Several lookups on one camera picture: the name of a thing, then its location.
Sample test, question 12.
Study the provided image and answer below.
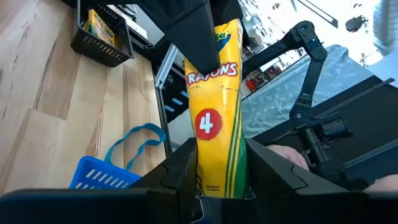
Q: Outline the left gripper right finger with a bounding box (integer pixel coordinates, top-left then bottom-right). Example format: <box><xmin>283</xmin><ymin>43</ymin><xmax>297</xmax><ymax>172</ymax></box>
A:
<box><xmin>245</xmin><ymin>138</ymin><xmax>352</xmax><ymax>224</ymax></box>

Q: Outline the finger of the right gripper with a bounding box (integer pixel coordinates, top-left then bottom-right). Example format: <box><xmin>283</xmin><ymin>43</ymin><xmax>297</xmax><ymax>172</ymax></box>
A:
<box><xmin>138</xmin><ymin>0</ymin><xmax>221</xmax><ymax>75</ymax></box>
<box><xmin>208</xmin><ymin>0</ymin><xmax>251</xmax><ymax>47</ymax></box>

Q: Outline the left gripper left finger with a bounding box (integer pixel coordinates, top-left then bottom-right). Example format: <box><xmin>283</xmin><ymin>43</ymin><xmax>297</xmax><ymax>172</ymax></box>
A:
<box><xmin>129</xmin><ymin>138</ymin><xmax>199</xmax><ymax>224</ymax></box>

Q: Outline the yellow crayon box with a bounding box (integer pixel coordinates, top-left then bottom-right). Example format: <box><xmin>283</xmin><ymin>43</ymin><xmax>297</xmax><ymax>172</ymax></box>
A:
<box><xmin>82</xmin><ymin>8</ymin><xmax>116</xmax><ymax>47</ymax></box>
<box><xmin>183</xmin><ymin>18</ymin><xmax>256</xmax><ymax>200</ymax></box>

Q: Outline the person's hand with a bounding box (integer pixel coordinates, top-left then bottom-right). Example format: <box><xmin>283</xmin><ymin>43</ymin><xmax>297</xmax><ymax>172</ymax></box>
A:
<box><xmin>363</xmin><ymin>173</ymin><xmax>398</xmax><ymax>193</ymax></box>
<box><xmin>266</xmin><ymin>144</ymin><xmax>310</xmax><ymax>171</ymax></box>

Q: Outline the blue rubber band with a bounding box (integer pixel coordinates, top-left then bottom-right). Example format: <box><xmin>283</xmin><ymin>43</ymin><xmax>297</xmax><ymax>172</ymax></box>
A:
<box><xmin>103</xmin><ymin>122</ymin><xmax>167</xmax><ymax>171</ymax></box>

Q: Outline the gray patterned mat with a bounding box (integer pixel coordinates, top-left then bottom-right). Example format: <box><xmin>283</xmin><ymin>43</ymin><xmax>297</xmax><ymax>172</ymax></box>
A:
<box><xmin>241</xmin><ymin>43</ymin><xmax>376</xmax><ymax>139</ymax></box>

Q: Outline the black plastic basket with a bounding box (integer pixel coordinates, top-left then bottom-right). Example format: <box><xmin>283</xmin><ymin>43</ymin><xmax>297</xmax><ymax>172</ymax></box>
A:
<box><xmin>70</xmin><ymin>0</ymin><xmax>135</xmax><ymax>68</ymax></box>

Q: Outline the silver edge bracket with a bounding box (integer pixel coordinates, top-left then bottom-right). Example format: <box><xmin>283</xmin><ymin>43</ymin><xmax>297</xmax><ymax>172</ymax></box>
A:
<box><xmin>154</xmin><ymin>42</ymin><xmax>180</xmax><ymax>90</ymax></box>

